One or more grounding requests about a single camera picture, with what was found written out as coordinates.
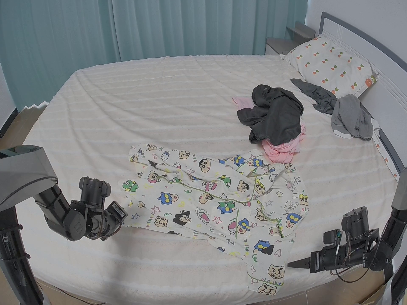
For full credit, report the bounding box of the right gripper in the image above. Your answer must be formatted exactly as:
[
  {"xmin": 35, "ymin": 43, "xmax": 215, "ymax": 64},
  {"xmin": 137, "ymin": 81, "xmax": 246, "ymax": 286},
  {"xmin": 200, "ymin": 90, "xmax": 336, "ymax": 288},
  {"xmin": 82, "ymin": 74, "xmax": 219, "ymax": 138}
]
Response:
[{"xmin": 310, "ymin": 243, "xmax": 351, "ymax": 274}]

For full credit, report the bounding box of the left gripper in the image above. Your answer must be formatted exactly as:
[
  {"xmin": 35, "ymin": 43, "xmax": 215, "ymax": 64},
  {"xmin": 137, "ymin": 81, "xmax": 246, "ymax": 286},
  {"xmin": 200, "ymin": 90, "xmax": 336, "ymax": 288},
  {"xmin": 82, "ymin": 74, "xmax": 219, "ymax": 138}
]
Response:
[{"xmin": 101, "ymin": 201, "xmax": 128, "ymax": 234}]

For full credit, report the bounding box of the white printed pyjama top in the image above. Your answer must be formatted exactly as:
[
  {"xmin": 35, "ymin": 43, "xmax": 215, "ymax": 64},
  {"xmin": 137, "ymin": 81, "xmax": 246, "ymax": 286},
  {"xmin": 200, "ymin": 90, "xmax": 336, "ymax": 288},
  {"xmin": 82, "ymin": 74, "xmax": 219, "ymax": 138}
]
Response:
[{"xmin": 122, "ymin": 143, "xmax": 309, "ymax": 297}]

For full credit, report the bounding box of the bed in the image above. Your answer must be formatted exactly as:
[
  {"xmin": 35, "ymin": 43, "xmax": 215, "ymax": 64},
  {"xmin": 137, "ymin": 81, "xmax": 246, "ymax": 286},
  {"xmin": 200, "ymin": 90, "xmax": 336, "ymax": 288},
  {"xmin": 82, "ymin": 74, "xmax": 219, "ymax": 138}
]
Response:
[{"xmin": 0, "ymin": 11, "xmax": 407, "ymax": 302}]

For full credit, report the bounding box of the brown cardboard box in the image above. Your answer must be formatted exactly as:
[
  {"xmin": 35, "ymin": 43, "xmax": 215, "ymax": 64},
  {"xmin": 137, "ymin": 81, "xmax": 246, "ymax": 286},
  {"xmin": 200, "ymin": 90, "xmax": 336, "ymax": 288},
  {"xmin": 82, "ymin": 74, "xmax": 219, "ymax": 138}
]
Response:
[{"xmin": 359, "ymin": 285, "xmax": 392, "ymax": 305}]

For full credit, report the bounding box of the pink garment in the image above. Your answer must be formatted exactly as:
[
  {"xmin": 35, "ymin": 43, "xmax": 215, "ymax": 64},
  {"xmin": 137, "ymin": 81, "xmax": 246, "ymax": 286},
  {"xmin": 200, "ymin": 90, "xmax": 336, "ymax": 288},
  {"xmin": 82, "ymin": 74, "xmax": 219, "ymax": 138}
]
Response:
[{"xmin": 232, "ymin": 96, "xmax": 306, "ymax": 165}]

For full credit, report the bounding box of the black garment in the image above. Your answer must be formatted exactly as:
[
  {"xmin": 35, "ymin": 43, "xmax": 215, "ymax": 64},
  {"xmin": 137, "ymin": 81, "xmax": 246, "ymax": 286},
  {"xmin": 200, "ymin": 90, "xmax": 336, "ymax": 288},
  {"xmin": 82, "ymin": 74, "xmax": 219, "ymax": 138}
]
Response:
[{"xmin": 237, "ymin": 84, "xmax": 304, "ymax": 145}]

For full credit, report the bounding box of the white printed pillow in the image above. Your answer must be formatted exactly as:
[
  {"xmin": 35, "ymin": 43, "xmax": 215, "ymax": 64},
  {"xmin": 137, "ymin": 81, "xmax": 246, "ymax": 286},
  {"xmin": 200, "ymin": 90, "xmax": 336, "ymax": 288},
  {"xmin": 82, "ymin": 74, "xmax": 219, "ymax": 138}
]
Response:
[{"xmin": 284, "ymin": 34, "xmax": 379, "ymax": 98}]

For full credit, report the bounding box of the grey bedside table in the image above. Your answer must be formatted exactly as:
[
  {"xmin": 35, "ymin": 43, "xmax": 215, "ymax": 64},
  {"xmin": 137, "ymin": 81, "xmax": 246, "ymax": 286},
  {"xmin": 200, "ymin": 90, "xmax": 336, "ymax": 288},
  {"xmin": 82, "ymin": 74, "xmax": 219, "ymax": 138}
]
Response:
[{"xmin": 265, "ymin": 21, "xmax": 315, "ymax": 55}]

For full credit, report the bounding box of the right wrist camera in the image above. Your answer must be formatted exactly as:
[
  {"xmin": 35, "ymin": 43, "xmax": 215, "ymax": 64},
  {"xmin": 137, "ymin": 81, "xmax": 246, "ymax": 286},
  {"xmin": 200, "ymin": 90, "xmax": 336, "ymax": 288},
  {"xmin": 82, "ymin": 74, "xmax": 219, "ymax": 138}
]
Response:
[{"xmin": 323, "ymin": 230, "xmax": 342, "ymax": 246}]

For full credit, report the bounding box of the black cable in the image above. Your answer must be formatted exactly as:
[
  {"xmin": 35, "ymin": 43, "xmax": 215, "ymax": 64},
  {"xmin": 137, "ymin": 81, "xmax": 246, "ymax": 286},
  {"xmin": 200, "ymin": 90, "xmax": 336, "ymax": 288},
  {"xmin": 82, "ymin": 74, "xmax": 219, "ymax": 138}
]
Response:
[{"xmin": 331, "ymin": 264, "xmax": 371, "ymax": 283}]

